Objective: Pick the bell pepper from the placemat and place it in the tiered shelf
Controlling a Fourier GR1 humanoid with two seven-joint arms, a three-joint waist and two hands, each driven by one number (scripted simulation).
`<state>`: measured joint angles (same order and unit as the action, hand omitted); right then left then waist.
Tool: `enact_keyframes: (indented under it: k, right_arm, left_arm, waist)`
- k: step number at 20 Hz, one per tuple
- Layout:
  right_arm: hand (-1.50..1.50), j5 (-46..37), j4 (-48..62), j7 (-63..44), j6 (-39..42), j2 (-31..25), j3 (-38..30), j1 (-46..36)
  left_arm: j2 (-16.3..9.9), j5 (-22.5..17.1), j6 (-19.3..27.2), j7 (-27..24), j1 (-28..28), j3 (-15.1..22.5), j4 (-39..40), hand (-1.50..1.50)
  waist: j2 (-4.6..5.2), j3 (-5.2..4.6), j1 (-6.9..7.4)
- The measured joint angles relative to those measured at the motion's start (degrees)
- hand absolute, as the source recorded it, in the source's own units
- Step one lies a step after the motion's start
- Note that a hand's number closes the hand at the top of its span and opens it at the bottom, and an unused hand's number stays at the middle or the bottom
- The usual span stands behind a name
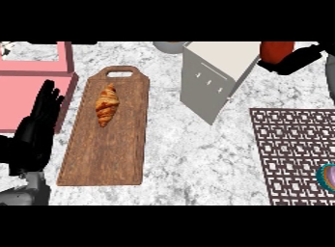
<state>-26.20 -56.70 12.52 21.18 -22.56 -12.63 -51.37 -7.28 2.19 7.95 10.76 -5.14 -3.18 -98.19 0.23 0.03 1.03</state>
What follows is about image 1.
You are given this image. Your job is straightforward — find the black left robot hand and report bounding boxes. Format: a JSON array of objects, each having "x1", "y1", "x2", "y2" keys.
[{"x1": 0, "y1": 79, "x2": 65, "y2": 178}]

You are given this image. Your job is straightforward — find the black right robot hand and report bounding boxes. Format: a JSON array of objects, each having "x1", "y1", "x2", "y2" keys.
[{"x1": 255, "y1": 41, "x2": 335, "y2": 77}]

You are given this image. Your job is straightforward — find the red bell pepper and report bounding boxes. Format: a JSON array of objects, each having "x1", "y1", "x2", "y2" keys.
[{"x1": 258, "y1": 41, "x2": 296, "y2": 65}]

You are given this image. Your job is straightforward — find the pink tiered shelf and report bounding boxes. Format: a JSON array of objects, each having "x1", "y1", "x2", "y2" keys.
[{"x1": 0, "y1": 41, "x2": 79, "y2": 135}]

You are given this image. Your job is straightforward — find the brown patterned placemat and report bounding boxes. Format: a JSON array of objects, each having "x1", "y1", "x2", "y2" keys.
[{"x1": 248, "y1": 107, "x2": 335, "y2": 206}]

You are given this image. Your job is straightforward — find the brown wooden cutting board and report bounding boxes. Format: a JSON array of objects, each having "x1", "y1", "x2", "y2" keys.
[{"x1": 56, "y1": 65, "x2": 150, "y2": 187}]

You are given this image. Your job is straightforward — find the grey metal box grater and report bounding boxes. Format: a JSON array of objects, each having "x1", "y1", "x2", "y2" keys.
[{"x1": 178, "y1": 41, "x2": 262, "y2": 126}]

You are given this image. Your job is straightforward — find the golden brown croissant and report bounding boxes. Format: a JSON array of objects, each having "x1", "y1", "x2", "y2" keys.
[{"x1": 94, "y1": 82, "x2": 121, "y2": 128}]

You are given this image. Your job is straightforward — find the grey bowl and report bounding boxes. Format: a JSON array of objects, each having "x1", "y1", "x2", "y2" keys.
[{"x1": 150, "y1": 41, "x2": 190, "y2": 55}]

